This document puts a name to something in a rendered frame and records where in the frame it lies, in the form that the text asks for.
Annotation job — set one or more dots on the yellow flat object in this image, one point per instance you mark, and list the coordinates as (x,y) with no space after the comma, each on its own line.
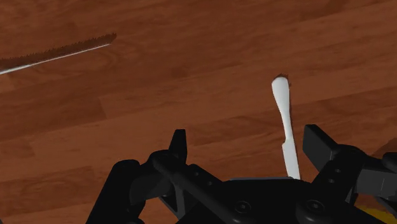
(382,216)

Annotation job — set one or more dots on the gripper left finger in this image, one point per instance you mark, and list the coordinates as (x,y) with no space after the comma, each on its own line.
(161,173)

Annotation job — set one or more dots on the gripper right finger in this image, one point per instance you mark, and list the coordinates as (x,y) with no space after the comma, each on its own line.
(341,164)

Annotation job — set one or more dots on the white table knife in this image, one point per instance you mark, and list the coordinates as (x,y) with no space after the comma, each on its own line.
(282,93)

